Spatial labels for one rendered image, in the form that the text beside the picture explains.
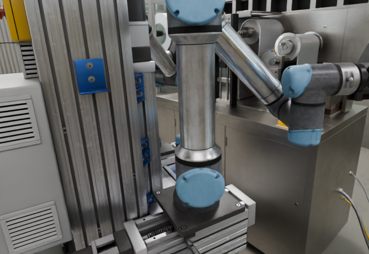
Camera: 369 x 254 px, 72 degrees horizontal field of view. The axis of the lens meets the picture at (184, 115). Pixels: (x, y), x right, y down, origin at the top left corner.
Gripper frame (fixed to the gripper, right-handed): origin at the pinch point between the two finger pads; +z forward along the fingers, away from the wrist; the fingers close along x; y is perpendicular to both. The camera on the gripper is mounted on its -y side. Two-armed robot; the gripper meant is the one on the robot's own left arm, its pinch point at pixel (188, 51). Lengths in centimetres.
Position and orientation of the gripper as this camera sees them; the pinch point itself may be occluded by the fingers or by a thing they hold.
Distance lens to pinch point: 168.4
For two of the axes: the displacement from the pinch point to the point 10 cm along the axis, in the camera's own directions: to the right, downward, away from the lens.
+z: 6.0, -2.6, 7.6
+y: -0.7, 9.3, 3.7
